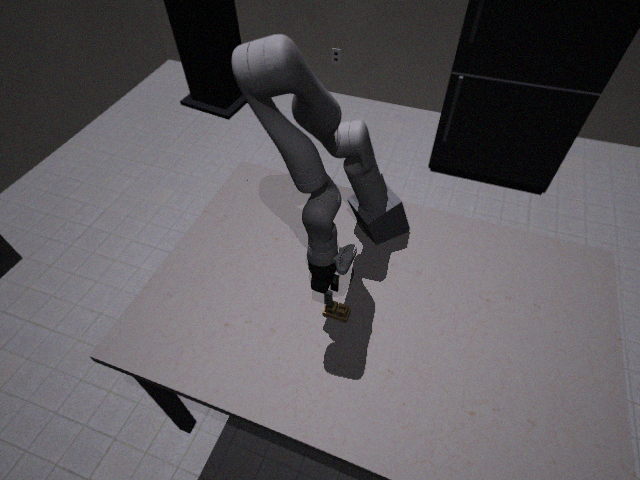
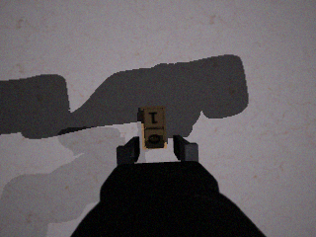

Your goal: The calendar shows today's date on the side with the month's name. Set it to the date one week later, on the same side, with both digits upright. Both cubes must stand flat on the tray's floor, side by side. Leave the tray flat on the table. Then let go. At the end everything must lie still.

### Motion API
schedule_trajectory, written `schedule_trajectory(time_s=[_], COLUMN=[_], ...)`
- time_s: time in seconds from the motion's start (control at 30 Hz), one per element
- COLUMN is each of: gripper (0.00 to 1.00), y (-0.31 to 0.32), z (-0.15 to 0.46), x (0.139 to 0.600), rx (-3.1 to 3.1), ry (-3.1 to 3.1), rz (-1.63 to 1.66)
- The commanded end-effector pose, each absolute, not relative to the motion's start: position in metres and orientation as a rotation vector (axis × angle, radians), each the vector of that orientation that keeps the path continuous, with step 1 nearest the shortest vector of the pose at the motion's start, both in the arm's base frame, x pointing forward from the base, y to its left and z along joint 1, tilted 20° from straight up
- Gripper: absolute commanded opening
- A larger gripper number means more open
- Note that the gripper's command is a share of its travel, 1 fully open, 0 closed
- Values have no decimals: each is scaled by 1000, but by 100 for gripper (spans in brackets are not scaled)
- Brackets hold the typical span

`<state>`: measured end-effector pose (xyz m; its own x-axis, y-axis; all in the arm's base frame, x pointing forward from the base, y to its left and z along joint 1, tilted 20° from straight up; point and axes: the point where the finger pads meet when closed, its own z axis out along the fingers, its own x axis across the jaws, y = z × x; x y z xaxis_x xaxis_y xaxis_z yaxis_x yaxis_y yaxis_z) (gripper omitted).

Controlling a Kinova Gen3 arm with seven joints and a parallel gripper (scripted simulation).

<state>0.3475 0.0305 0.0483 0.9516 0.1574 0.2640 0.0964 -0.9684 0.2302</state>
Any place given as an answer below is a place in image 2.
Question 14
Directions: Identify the tan rectangular tray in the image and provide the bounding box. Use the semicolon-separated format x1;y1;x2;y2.
141;106;167;150

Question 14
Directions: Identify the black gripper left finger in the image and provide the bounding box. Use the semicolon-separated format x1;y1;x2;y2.
117;136;140;166

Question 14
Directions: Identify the tan wooden cube with black digit 0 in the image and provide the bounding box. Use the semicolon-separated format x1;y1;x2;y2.
144;127;164;149

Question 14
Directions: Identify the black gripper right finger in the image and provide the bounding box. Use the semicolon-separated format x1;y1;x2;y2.
173;135;198;162

